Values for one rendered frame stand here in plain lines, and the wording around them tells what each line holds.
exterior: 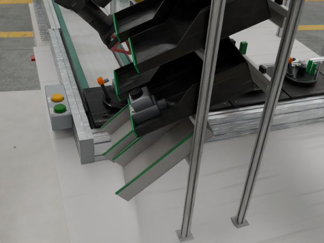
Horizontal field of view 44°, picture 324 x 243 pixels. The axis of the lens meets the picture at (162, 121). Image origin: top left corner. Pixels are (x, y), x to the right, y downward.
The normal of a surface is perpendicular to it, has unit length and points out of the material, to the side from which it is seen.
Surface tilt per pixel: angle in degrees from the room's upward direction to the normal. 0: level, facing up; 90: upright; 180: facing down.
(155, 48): 25
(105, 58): 0
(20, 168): 0
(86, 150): 90
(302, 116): 90
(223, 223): 0
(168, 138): 45
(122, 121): 90
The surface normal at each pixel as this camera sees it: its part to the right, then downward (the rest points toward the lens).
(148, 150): -0.66, -0.55
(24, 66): 0.06, -0.81
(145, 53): -0.36, -0.72
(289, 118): 0.33, 0.57
